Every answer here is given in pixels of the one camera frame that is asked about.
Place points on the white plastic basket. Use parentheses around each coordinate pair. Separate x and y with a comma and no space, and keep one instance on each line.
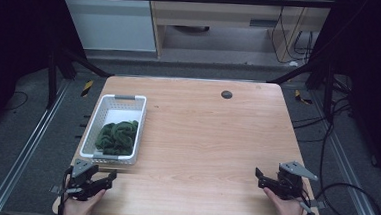
(111,109)

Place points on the light wooden desk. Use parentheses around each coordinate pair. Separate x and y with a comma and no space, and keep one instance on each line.
(217,15)

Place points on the aluminium floor rail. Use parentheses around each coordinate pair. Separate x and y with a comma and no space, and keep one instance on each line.
(25,151)
(351,177)

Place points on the dark green cloth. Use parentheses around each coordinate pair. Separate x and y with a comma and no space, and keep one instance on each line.
(118,138)

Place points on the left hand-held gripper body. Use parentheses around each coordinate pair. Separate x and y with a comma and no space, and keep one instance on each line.
(81,181)

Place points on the black metal stand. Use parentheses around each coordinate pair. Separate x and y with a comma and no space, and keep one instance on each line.
(328,89)
(51,79)

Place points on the black curtain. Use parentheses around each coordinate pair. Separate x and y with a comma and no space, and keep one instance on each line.
(373,82)
(12,43)

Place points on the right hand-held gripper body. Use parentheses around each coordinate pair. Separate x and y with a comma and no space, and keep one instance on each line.
(290,183)

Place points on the white plug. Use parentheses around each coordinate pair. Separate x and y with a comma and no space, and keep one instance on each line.
(293,63)

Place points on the person's left hand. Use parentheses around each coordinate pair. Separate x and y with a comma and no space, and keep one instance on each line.
(79,209)

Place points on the yellow black striped tape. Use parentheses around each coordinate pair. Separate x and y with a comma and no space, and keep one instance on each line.
(86,88)
(302,98)

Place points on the grey round desk grommet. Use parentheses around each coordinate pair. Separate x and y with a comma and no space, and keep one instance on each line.
(226,94)

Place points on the white cabinet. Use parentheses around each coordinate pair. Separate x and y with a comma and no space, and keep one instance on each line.
(110,22)

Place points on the person's right hand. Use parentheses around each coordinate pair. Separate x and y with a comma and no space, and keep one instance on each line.
(287,213)

